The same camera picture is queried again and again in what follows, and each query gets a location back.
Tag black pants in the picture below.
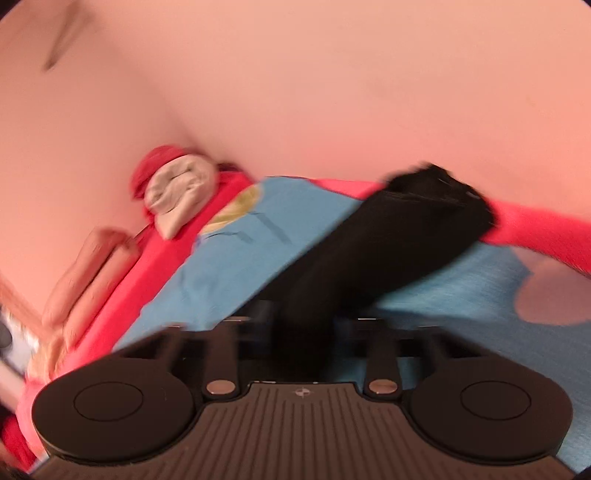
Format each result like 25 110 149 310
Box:
242 164 495 382

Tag rolled cream blanket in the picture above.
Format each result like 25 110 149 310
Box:
143 154 218 240

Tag red crumpled cloth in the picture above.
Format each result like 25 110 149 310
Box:
129 145 198 200

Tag blue floral bedsheet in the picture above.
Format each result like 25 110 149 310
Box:
120 176 590 470

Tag pink pillow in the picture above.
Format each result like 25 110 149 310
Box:
62 240 140 351
41 228 130 328

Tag upper pink pillow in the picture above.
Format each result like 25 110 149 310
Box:
41 228 130 328

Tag lower pink pillow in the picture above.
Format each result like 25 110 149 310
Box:
62 240 140 351

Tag red bedsheet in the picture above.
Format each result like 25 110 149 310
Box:
0 170 591 471

